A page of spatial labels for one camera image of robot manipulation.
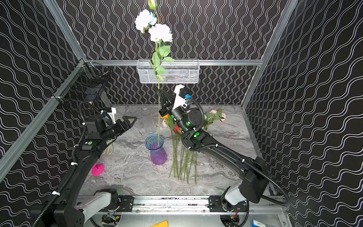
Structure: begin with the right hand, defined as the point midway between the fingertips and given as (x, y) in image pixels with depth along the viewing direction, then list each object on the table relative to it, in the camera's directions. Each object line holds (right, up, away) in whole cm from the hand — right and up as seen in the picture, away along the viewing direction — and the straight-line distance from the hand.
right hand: (158, 91), depth 58 cm
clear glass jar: (-14, -17, +41) cm, 46 cm away
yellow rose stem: (-2, -9, +47) cm, 48 cm away
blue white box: (+45, -62, +11) cm, 78 cm away
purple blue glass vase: (-5, -24, +15) cm, 28 cm away
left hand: (-15, -12, +16) cm, 25 cm away
